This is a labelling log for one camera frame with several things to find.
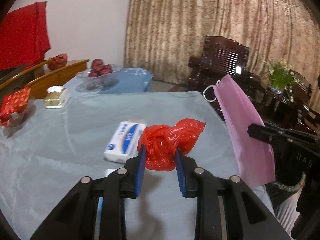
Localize blue paper leaflet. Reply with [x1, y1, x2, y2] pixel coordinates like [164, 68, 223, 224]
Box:
[97, 197, 104, 221]

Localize pink face mask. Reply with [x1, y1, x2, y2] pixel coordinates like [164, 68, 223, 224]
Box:
[206, 74, 276, 188]

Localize white blue tissue pack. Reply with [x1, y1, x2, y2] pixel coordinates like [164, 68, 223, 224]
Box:
[104, 121, 146, 164]

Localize red plastic bag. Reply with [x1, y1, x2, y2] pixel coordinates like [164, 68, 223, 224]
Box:
[137, 118, 206, 171]

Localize black lined trash bin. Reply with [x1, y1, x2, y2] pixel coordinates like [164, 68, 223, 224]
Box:
[265, 173, 306, 207]

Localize dark wooden side table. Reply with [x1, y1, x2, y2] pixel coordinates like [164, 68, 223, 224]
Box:
[252, 89, 319, 135]

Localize dark wooden armchair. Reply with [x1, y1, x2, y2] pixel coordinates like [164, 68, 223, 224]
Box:
[186, 35, 266, 120]
[291, 71, 312, 105]

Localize potted green flowering plant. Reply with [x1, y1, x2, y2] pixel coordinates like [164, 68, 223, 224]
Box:
[265, 60, 299, 103]

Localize light grey-blue table cloth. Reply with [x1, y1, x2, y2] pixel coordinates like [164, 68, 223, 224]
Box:
[1, 92, 239, 239]

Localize gold tissue box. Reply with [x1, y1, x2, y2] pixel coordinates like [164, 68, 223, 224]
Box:
[44, 86, 70, 109]

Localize red gold candy packet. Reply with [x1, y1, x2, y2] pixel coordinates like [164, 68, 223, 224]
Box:
[1, 88, 31, 127]

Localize glass fruit bowl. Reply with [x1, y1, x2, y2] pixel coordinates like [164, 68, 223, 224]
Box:
[76, 64, 123, 89]

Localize wooden sideboard cabinet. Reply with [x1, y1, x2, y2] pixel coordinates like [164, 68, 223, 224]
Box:
[1, 60, 88, 100]

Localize blue plastic table cover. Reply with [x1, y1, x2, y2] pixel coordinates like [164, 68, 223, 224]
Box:
[63, 68, 153, 97]

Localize red apples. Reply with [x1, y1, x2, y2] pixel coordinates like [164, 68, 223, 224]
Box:
[89, 59, 112, 77]

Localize beige patterned curtain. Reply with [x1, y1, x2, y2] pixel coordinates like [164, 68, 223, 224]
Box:
[124, 0, 319, 110]

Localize red cloth drape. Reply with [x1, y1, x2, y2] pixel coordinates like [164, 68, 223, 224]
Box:
[1, 2, 50, 70]

